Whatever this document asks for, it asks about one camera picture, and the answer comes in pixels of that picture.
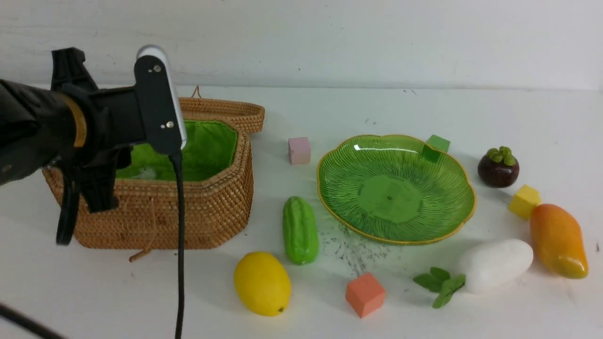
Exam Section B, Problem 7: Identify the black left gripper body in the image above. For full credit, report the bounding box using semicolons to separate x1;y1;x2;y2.
51;47;145;245

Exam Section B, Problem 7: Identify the green toy cucumber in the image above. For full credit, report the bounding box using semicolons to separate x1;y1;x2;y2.
282;196;319;265

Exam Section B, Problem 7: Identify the yellow toy lemon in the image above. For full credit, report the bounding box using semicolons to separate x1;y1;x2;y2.
233;251;292;317

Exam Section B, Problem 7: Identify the dark purple toy mangosteen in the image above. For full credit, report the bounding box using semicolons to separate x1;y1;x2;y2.
477;146;521;188

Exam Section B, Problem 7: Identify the white toy radish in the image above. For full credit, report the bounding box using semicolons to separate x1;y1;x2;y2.
413;238;534;309

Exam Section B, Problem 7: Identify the orange yellow toy mango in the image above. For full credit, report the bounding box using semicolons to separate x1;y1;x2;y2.
530;203;589;279

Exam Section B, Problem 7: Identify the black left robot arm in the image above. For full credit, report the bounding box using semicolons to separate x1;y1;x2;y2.
0;47;146;245

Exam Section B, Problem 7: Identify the woven wicker basket green lining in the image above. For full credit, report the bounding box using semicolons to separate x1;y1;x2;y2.
42;113;254;262

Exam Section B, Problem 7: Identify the woven wicker basket lid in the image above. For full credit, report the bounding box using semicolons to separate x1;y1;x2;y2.
179;86;265;134

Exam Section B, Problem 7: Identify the pink foam cube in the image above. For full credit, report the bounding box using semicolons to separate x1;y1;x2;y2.
288;137;311;166

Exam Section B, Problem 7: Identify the green glass leaf plate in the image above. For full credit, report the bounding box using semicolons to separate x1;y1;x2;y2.
316;134;477;245

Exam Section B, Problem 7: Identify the orange foam cube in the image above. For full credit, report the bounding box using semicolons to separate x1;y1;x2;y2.
345;272;386;318

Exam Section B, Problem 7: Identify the green foam cube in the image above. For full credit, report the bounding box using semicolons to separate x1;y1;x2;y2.
419;134;450;163

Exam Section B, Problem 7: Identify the yellow foam cube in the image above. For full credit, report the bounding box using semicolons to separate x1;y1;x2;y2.
507;185;541;221

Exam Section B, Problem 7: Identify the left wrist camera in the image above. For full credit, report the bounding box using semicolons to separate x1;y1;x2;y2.
134;44;187;156

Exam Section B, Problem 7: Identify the black camera cable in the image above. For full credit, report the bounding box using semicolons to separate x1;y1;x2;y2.
169;152;186;339

